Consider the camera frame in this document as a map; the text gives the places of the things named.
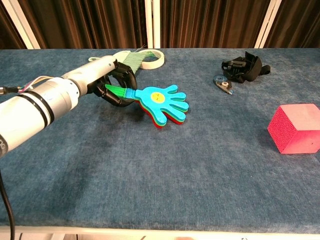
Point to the blue table cloth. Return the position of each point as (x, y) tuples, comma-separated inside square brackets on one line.
[(160, 175)]

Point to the mint green hand brush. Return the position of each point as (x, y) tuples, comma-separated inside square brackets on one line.
[(132, 61)]

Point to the blue correction tape dispenser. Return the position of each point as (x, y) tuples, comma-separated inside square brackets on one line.
[(222, 84)]

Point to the white frame post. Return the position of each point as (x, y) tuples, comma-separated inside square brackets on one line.
[(23, 27), (152, 25), (267, 25)]

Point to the red foam cube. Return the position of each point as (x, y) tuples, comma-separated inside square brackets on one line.
[(302, 130)]

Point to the dark brown curtain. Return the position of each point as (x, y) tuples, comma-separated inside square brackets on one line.
[(200, 25)]

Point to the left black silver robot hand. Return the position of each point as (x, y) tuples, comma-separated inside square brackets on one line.
[(95, 70)]

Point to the white masking tape roll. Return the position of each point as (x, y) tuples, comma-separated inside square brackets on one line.
[(156, 62)]

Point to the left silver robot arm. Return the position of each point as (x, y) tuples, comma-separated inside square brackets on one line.
[(32, 110)]

